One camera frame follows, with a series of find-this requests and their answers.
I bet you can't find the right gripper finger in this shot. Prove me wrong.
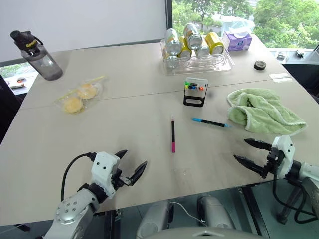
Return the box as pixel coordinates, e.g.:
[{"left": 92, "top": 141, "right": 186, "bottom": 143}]
[
  {"left": 233, "top": 154, "right": 266, "bottom": 178},
  {"left": 244, "top": 138, "right": 272, "bottom": 150}
]

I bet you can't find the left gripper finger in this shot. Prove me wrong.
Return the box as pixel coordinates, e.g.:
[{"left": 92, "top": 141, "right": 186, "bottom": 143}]
[
  {"left": 128, "top": 160, "right": 148, "bottom": 186},
  {"left": 115, "top": 149, "right": 129, "bottom": 161}
]

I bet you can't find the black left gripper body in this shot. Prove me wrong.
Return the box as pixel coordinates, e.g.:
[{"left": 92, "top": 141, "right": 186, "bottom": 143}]
[{"left": 111, "top": 168, "right": 135, "bottom": 192}]

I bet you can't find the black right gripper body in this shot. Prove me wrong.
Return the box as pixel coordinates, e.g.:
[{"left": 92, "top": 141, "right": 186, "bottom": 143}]
[{"left": 261, "top": 147, "right": 285, "bottom": 179}]

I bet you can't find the pink and black pen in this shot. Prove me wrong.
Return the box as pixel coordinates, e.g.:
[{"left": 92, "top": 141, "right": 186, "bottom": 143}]
[{"left": 170, "top": 115, "right": 176, "bottom": 153}]

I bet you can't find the blue and black pen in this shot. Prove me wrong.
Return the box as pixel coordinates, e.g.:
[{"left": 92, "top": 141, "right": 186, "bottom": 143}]
[{"left": 191, "top": 117, "right": 233, "bottom": 128}]

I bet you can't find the black marker holder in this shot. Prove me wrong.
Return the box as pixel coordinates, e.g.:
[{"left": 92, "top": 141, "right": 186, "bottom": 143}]
[{"left": 183, "top": 77, "right": 209, "bottom": 107}]

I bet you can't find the purple tissue box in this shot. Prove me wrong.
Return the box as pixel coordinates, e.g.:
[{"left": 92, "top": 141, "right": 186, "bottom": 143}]
[{"left": 221, "top": 31, "right": 253, "bottom": 52}]

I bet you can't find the green terry towel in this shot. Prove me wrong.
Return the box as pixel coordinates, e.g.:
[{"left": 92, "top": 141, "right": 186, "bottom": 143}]
[{"left": 226, "top": 88, "right": 308, "bottom": 136}]

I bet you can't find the black table leg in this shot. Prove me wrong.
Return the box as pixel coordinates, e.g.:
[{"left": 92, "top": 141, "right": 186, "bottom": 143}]
[
  {"left": 104, "top": 209, "right": 123, "bottom": 239},
  {"left": 238, "top": 186, "right": 270, "bottom": 239}
]

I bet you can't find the grey robot left leg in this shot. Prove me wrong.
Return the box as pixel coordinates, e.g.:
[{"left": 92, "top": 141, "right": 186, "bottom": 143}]
[{"left": 135, "top": 201, "right": 173, "bottom": 239}]

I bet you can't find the grey robot leg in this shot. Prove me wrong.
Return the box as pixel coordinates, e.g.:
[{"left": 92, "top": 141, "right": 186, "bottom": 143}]
[
  {"left": 196, "top": 194, "right": 235, "bottom": 230},
  {"left": 135, "top": 201, "right": 173, "bottom": 239}
]

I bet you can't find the grey robot right leg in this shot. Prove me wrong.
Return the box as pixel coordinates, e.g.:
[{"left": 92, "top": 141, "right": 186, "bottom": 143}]
[{"left": 196, "top": 194, "right": 235, "bottom": 230}]

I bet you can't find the round yellow cake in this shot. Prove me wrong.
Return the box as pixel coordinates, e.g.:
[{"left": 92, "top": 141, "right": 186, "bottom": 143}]
[
  {"left": 62, "top": 96, "right": 83, "bottom": 114},
  {"left": 76, "top": 83, "right": 98, "bottom": 100}
]

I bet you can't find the small clear plastic piece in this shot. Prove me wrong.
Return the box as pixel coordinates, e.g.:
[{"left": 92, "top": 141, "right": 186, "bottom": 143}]
[{"left": 269, "top": 73, "right": 293, "bottom": 83}]

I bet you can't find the clear plastic cake bag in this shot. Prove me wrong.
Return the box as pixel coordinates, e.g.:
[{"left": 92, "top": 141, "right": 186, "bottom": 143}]
[{"left": 54, "top": 74, "right": 109, "bottom": 116}]

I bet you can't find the black tape roll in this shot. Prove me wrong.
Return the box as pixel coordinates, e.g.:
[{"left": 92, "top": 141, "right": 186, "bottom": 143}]
[{"left": 253, "top": 60, "right": 267, "bottom": 71}]

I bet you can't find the grey robot torso edge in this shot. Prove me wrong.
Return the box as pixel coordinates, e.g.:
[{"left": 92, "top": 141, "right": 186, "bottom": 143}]
[{"left": 159, "top": 226, "right": 260, "bottom": 239}]

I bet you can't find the dark side furniture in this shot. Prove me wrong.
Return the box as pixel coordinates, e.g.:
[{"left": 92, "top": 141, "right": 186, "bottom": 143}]
[{"left": 281, "top": 42, "right": 319, "bottom": 103}]

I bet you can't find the clear plastic can tray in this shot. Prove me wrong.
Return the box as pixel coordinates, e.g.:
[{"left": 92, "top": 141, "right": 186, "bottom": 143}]
[{"left": 160, "top": 38, "right": 235, "bottom": 76}]

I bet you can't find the silver green drink can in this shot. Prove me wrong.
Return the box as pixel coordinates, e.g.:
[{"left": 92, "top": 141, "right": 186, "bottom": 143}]
[
  {"left": 183, "top": 23, "right": 203, "bottom": 51},
  {"left": 194, "top": 44, "right": 211, "bottom": 57},
  {"left": 164, "top": 28, "right": 183, "bottom": 57},
  {"left": 163, "top": 47, "right": 179, "bottom": 69}
]

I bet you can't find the yellow drink can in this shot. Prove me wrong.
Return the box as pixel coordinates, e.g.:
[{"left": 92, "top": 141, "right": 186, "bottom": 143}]
[
  {"left": 204, "top": 31, "right": 225, "bottom": 55},
  {"left": 177, "top": 36, "right": 193, "bottom": 59}
]

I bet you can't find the translucent plastic bag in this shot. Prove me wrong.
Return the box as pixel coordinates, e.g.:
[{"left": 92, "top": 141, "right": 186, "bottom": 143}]
[{"left": 220, "top": 15, "right": 256, "bottom": 35}]

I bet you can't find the grey sports water bottle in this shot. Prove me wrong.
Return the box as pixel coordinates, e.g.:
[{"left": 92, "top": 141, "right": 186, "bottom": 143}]
[{"left": 10, "top": 30, "right": 64, "bottom": 81}]

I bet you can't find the black chair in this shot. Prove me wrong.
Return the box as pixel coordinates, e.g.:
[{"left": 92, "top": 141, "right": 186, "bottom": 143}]
[{"left": 0, "top": 74, "right": 25, "bottom": 145}]

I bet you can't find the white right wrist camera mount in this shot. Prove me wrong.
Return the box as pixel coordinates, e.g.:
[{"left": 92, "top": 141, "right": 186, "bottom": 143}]
[{"left": 270, "top": 135, "right": 295, "bottom": 179}]

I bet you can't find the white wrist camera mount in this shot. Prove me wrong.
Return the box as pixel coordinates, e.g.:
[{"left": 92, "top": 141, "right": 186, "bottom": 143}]
[
  {"left": 90, "top": 151, "right": 121, "bottom": 200},
  {"left": 270, "top": 135, "right": 295, "bottom": 179}
]

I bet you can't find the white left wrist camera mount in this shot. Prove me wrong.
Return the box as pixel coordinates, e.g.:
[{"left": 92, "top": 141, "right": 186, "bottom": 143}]
[{"left": 90, "top": 151, "right": 121, "bottom": 200}]

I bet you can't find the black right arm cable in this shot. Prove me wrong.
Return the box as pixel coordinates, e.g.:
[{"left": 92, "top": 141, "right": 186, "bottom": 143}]
[{"left": 271, "top": 171, "right": 318, "bottom": 224}]

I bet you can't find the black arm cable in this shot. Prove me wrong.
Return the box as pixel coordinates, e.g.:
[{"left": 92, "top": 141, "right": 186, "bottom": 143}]
[
  {"left": 60, "top": 152, "right": 97, "bottom": 202},
  {"left": 271, "top": 171, "right": 318, "bottom": 224}
]

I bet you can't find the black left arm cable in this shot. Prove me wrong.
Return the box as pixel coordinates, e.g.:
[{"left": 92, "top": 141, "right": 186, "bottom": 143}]
[{"left": 60, "top": 152, "right": 97, "bottom": 202}]

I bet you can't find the thin white cable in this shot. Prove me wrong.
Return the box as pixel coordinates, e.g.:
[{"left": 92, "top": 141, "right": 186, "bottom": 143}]
[{"left": 171, "top": 201, "right": 208, "bottom": 225}]

